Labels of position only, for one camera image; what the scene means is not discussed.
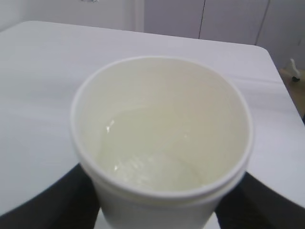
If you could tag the white caster leg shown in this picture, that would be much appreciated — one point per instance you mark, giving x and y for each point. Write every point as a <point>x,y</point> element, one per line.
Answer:
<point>296,75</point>

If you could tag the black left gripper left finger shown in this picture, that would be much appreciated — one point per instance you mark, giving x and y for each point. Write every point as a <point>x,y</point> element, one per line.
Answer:
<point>70,203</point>

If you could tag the white paper cup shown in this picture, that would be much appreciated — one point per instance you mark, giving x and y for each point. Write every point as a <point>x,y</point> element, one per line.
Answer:
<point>136,213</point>
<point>162,128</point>

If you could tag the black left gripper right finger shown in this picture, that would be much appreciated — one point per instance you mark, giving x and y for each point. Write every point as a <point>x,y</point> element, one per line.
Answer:
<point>252,205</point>

